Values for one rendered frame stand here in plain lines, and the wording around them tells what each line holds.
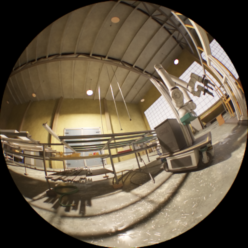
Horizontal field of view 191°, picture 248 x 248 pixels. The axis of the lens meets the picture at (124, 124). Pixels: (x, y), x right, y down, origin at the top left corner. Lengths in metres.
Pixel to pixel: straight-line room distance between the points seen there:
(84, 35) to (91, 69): 3.81
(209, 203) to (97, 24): 8.65
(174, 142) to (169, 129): 0.21
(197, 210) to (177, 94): 1.01
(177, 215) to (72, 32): 8.98
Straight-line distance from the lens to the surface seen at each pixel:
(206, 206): 0.67
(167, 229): 0.59
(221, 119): 3.86
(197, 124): 8.08
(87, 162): 7.38
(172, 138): 1.16
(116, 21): 5.73
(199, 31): 1.78
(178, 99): 0.88
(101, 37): 7.88
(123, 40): 8.09
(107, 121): 8.46
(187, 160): 1.07
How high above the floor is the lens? 0.53
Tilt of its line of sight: 24 degrees up
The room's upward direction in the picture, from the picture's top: 15 degrees counter-clockwise
